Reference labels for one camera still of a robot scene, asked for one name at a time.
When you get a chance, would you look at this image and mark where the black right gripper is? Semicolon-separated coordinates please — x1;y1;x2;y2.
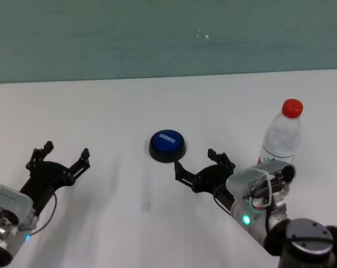
173;149;236;207

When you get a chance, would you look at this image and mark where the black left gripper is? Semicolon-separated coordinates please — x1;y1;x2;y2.
19;141;91;216

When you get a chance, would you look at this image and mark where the blue push button black base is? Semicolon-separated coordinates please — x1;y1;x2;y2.
149;129;187;164

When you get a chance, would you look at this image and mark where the clear water bottle red cap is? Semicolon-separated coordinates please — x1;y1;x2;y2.
258;98;304;166

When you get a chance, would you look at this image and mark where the white zip tie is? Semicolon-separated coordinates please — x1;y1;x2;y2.
250;166;274;207

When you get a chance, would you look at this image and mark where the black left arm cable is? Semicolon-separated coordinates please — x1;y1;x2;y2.
30;192;58;238

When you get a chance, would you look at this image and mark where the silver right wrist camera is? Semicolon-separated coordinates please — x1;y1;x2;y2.
226;160;297;213

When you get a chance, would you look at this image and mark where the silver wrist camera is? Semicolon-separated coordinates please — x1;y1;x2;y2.
0;180;35;233
226;160;297;213

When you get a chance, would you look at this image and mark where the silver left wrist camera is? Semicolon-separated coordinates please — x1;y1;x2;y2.
0;180;35;233

